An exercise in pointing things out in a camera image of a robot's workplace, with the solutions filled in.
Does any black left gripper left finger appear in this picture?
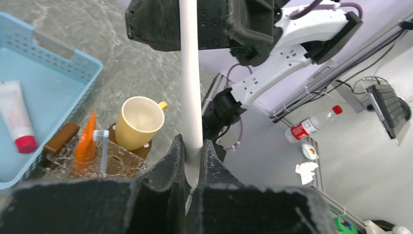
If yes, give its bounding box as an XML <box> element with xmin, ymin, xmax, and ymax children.
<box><xmin>0</xmin><ymin>135</ymin><xmax>186</xmax><ymax>234</ymax></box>

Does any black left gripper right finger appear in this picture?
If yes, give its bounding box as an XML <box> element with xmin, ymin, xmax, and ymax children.
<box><xmin>186</xmin><ymin>140</ymin><xmax>336</xmax><ymax>234</ymax></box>

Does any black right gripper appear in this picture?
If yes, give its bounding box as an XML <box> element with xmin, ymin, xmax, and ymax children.
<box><xmin>125</xmin><ymin>0</ymin><xmax>289</xmax><ymax>66</ymax></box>

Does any brown oval wooden tray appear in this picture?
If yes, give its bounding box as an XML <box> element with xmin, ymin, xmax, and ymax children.
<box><xmin>107</xmin><ymin>122</ymin><xmax>153</xmax><ymax>160</ymax></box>

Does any yellow mug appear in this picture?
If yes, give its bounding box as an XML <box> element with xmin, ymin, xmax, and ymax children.
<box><xmin>114</xmin><ymin>96</ymin><xmax>168</xmax><ymax>151</ymax></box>

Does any orange toothpaste tube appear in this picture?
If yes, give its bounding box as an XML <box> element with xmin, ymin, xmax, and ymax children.
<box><xmin>74</xmin><ymin>110</ymin><xmax>96</xmax><ymax>163</ymax></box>

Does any clear acrylic holder wooden base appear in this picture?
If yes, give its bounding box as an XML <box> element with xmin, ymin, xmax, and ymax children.
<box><xmin>43</xmin><ymin>122</ymin><xmax>152</xmax><ymax>179</ymax></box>

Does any light blue plastic basket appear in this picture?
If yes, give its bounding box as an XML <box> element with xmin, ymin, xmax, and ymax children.
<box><xmin>0</xmin><ymin>12</ymin><xmax>103</xmax><ymax>194</ymax></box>

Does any white toothpaste tube red cap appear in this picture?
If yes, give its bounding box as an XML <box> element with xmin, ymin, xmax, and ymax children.
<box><xmin>0</xmin><ymin>80</ymin><xmax>38</xmax><ymax>154</ymax></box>

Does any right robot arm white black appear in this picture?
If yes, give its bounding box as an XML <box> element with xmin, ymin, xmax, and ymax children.
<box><xmin>194</xmin><ymin>0</ymin><xmax>363</xmax><ymax>140</ymax></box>

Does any crumpled white paper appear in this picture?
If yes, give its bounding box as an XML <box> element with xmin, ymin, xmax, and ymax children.
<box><xmin>295</xmin><ymin>162</ymin><xmax>319</xmax><ymax>185</ymax></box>

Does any small white round cup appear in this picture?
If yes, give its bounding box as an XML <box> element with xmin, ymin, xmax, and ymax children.
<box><xmin>301</xmin><ymin>143</ymin><xmax>319</xmax><ymax>160</ymax></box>

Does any clear water bottle red cap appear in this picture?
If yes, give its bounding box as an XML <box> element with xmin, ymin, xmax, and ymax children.
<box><xmin>285</xmin><ymin>105</ymin><xmax>343</xmax><ymax>143</ymax></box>

